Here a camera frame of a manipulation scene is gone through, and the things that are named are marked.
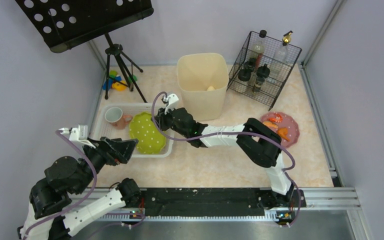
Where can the small spice jar black lid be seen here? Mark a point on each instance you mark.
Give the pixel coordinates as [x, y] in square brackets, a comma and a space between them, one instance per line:
[258, 83]

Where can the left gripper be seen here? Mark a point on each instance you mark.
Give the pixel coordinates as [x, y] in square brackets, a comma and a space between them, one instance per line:
[109, 149]

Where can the black wire rack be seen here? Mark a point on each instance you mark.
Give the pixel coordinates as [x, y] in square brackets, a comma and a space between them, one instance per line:
[269, 93]

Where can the pink floral mug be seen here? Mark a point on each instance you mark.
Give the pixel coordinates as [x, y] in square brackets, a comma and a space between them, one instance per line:
[116, 118]

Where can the red shrimp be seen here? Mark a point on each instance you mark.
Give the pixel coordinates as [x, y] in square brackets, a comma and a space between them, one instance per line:
[276, 118]

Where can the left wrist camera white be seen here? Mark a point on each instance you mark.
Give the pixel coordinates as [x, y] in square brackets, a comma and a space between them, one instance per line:
[78, 135]

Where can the spice jar round black lid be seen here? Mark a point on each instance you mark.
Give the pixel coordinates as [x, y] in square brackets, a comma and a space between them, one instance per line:
[263, 71]

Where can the green dotted plate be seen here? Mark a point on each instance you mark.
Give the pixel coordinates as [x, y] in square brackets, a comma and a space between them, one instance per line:
[150, 140]

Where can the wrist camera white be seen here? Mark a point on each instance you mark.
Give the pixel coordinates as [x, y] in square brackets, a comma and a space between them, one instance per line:
[170, 100]
[78, 135]

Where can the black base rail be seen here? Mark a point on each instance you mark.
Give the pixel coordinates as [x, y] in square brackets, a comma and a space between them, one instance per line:
[217, 203]

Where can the cream plastic waste bin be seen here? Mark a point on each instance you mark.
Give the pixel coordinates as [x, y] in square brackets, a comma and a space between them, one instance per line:
[195, 73]

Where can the spice jar labelled black lid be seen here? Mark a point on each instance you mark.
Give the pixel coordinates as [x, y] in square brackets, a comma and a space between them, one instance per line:
[250, 65]

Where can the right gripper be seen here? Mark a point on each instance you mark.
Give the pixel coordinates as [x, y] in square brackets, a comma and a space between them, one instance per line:
[165, 118]

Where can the white plastic basket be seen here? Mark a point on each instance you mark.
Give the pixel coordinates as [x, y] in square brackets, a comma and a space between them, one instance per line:
[101, 128]

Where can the dark sauce bottle black cap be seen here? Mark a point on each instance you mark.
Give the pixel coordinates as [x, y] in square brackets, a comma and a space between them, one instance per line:
[258, 49]

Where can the green toy block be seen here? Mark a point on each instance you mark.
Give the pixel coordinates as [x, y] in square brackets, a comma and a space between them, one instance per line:
[112, 74]

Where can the pink dotted plate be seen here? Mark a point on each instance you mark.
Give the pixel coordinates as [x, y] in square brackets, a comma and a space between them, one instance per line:
[288, 122]

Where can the fried shrimp piece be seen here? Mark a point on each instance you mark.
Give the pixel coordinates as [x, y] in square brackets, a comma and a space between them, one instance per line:
[271, 125]

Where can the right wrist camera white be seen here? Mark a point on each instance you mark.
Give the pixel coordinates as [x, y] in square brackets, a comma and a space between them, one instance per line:
[170, 100]

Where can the clear bottle gold pump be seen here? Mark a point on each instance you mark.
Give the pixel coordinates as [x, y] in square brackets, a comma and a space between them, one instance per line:
[278, 62]

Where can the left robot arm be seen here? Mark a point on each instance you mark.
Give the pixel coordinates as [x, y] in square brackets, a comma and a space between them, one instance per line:
[49, 217]

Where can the orange fried drumstick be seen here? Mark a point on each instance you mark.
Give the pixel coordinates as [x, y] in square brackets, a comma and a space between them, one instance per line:
[283, 132]

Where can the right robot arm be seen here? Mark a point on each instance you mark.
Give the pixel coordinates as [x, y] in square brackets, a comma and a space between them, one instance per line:
[260, 144]

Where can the black perforated music stand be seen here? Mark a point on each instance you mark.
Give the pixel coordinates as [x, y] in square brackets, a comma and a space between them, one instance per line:
[65, 24]

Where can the yellow toy block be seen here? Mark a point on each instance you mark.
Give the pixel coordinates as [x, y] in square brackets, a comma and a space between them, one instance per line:
[119, 86]

